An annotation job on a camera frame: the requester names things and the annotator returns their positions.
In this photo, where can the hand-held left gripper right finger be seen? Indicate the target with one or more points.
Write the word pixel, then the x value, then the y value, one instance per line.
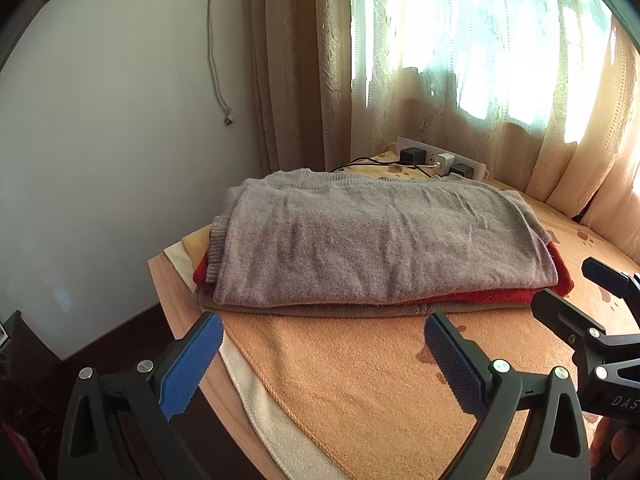
pixel 452 360

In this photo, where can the white power strip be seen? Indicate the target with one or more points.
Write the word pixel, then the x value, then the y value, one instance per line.
pixel 477 167

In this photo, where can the person's right hand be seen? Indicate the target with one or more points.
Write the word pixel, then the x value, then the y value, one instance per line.
pixel 605 440

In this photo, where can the red knit sweater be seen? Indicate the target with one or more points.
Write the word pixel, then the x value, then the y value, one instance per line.
pixel 500 296

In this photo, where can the white charger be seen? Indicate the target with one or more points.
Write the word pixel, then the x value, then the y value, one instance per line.
pixel 442 164

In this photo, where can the orange paw print blanket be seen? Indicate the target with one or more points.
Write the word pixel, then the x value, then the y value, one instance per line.
pixel 375 385

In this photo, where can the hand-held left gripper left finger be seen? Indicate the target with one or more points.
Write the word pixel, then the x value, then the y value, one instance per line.
pixel 192 360

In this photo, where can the wooden table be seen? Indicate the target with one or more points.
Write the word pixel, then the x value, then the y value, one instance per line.
pixel 170 287

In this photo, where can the beige knit sweater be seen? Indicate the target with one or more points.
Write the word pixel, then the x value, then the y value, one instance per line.
pixel 350 310

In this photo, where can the black charger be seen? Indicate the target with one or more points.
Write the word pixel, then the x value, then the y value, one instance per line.
pixel 412 156
pixel 462 170

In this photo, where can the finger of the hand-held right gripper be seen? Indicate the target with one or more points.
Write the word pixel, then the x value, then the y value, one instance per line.
pixel 605 275
pixel 555 310

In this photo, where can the grey knit sweater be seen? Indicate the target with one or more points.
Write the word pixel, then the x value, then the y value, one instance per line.
pixel 375 240

